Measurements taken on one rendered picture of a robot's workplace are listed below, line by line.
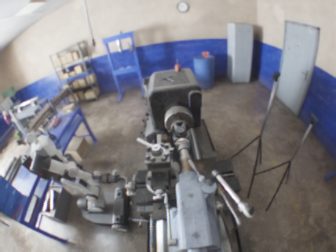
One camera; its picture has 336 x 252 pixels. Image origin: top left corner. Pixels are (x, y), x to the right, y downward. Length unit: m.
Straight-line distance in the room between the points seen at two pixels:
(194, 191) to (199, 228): 0.21
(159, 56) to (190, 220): 4.34
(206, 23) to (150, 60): 2.01
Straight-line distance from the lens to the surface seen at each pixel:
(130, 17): 4.60
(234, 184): 1.20
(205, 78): 4.22
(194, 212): 0.78
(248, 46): 4.71
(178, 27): 4.54
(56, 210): 2.49
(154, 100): 1.40
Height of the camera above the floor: 1.91
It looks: 39 degrees down
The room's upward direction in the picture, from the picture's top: 9 degrees counter-clockwise
